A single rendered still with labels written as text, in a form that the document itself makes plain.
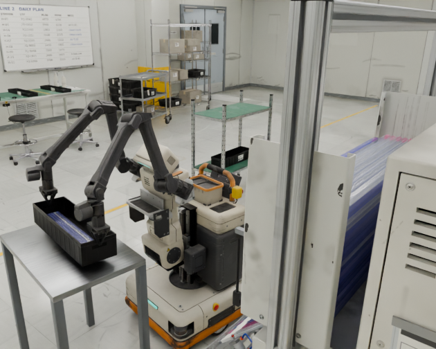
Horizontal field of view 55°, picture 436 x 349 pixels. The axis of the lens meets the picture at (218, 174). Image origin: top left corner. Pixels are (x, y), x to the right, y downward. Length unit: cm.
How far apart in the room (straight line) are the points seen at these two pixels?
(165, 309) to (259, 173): 204
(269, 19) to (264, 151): 1216
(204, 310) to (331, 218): 206
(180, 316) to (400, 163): 211
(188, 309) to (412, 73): 940
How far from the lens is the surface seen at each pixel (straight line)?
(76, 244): 197
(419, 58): 1112
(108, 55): 926
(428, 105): 115
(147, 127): 203
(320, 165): 58
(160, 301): 266
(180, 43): 857
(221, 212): 248
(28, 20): 834
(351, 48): 1162
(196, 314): 258
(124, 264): 204
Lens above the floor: 187
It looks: 20 degrees down
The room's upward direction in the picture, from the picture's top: 1 degrees clockwise
